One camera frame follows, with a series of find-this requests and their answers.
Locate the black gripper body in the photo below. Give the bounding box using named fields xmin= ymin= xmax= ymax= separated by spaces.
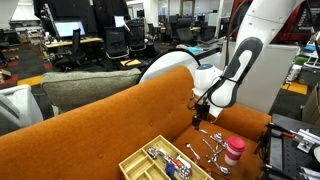
xmin=192 ymin=104 xmax=210 ymax=130

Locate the silver spoon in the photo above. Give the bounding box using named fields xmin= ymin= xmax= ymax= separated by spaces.
xmin=147 ymin=147 xmax=167 ymax=159
xmin=185 ymin=143 xmax=201 ymax=160

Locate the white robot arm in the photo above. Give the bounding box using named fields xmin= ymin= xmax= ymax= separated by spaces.
xmin=192 ymin=0 xmax=309 ymax=130

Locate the silver spoon in tray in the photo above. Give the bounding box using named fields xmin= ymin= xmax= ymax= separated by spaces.
xmin=147 ymin=147 xmax=167 ymax=159

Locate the yellow wooden cutlery tray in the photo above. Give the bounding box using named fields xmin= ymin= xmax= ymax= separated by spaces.
xmin=119 ymin=135 xmax=214 ymax=180

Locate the silver fork on sofa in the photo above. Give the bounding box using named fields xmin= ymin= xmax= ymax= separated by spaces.
xmin=201 ymin=129 xmax=227 ymax=149

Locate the silver knife on sofa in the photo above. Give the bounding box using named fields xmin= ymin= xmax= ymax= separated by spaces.
xmin=201 ymin=139 xmax=223 ymax=162

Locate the red lidded white cup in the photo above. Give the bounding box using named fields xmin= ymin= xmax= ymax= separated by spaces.
xmin=225 ymin=136 xmax=246 ymax=166

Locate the black perforated metal plate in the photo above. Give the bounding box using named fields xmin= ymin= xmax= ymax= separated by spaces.
xmin=260 ymin=114 xmax=320 ymax=180

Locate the orange fabric sofa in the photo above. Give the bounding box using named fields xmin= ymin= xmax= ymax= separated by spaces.
xmin=0 ymin=66 xmax=271 ymax=180

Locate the red microwave oven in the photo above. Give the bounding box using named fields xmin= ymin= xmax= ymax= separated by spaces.
xmin=231 ymin=0 xmax=320 ymax=42

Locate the grey cushion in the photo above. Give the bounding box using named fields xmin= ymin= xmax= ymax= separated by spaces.
xmin=41 ymin=68 xmax=141 ymax=112

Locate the computer monitor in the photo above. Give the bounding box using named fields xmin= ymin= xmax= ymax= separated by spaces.
xmin=54 ymin=21 xmax=85 ymax=38

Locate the red handled utensil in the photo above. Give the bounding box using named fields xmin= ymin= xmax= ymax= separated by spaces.
xmin=163 ymin=155 xmax=182 ymax=169

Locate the blue handled utensil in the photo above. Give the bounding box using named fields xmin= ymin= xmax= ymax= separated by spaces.
xmin=165 ymin=163 xmax=177 ymax=180

